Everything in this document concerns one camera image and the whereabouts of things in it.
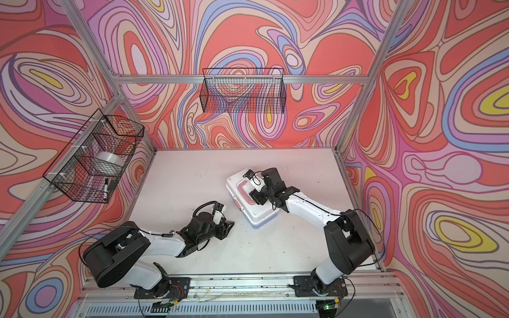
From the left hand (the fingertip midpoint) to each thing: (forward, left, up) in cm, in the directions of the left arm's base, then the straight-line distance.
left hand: (232, 220), depth 89 cm
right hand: (+10, -12, +8) cm, 18 cm away
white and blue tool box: (+11, -3, +10) cm, 15 cm away
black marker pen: (+2, +45, +23) cm, 50 cm away
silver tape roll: (+12, +44, +30) cm, 54 cm away
